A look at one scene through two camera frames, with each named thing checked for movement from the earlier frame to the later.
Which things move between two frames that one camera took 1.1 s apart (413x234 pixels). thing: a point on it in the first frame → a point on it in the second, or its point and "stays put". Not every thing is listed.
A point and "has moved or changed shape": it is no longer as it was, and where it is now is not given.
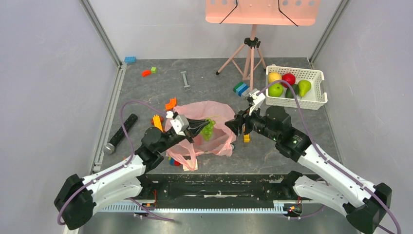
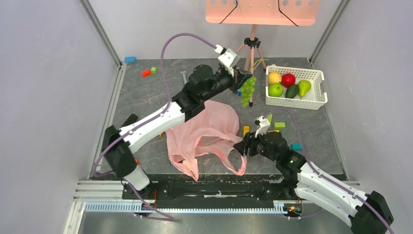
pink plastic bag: (222, 141) has moved or changed shape
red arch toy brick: (146, 73) stays put
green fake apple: (275, 89) stays put
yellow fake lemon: (274, 76) stays put
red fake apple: (289, 78) stays put
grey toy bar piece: (186, 87) stays put
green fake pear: (304, 86) stays put
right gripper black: (241, 122) → (248, 145)
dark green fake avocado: (289, 93) stays put
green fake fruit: (207, 131) → (247, 91)
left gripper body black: (172, 141) → (224, 81)
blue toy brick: (131, 59) stays put
